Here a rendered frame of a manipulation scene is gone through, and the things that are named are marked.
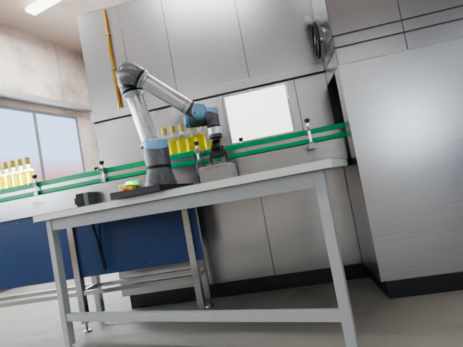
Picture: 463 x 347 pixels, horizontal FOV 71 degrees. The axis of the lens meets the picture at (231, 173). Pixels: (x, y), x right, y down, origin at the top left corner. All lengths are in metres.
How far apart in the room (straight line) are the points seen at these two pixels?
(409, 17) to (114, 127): 1.90
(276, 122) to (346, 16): 0.70
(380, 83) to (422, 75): 0.20
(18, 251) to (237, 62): 1.86
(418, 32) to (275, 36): 0.84
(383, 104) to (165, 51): 1.44
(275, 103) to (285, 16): 0.58
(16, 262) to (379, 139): 2.29
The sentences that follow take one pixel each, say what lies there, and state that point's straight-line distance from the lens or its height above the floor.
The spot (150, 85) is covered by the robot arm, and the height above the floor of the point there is 1.26.
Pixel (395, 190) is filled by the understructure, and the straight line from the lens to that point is 1.85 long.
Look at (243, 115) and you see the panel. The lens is 2.16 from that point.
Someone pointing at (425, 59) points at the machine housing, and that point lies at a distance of 2.00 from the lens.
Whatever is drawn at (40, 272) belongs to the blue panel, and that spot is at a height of 0.40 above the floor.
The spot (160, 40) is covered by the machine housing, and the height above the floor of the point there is 1.80.
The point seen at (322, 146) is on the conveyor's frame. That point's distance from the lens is 1.95.
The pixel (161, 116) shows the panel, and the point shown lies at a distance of 2.29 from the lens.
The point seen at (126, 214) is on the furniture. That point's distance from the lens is 1.65.
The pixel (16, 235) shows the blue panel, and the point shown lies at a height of 0.66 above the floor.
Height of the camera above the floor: 0.70
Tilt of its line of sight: 3 degrees up
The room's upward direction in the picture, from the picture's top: 10 degrees counter-clockwise
